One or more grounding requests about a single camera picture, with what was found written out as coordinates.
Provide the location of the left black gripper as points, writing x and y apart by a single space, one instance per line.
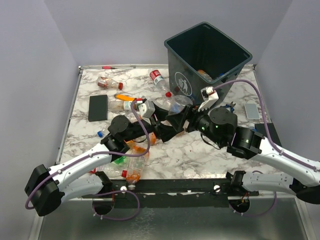
161 130

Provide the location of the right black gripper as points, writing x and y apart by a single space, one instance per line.
178 120

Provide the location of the clear glass jar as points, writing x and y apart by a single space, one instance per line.
177 104

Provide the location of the orange crushed bottle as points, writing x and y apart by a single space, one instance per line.
133 143

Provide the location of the crushed bottle red cap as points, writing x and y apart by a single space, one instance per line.
108 83

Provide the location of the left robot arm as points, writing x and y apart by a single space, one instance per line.
47 188

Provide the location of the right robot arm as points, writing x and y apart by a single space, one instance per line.
298 176

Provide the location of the orange bottle in bin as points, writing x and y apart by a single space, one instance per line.
205 75

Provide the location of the dark green plastic bin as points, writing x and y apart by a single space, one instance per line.
203 47

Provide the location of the red label clear bottle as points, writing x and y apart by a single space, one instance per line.
158 80

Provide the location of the orange label large bottle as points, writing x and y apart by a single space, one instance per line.
134 170

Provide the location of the orange utility knife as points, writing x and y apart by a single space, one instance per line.
124 97

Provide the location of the starbucks glass bottle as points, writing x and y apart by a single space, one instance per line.
118 106

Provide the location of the green crushed bottle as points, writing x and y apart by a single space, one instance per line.
120 161

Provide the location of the clear bottle blue cap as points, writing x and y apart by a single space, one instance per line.
103 132

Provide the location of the black rectangular block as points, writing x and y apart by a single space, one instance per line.
98 108

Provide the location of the red label bottle front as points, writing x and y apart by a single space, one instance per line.
112 171

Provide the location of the red marker pen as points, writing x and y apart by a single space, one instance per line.
108 67

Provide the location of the black box right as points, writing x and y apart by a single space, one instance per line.
260 127

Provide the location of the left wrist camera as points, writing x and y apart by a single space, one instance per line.
145 108

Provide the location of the blue handled pliers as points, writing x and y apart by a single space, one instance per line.
231 106

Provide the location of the black mounting rail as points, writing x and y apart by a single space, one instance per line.
187 193

